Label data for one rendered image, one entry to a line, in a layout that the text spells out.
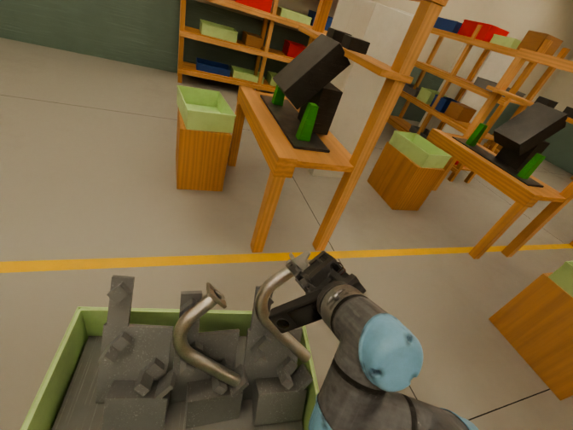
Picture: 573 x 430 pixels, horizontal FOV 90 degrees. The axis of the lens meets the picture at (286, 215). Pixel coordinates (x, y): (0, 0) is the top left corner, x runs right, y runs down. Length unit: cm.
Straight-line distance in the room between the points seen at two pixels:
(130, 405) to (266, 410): 32
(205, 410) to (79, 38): 639
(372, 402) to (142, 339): 56
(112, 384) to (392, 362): 67
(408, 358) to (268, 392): 52
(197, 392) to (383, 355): 56
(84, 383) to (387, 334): 77
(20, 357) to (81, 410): 115
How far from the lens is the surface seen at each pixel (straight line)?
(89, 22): 665
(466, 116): 622
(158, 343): 81
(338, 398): 43
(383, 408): 45
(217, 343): 79
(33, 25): 689
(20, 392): 196
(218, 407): 86
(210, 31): 597
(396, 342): 37
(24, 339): 210
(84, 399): 94
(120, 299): 75
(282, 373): 86
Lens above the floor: 171
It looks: 35 degrees down
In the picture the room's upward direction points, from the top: 19 degrees clockwise
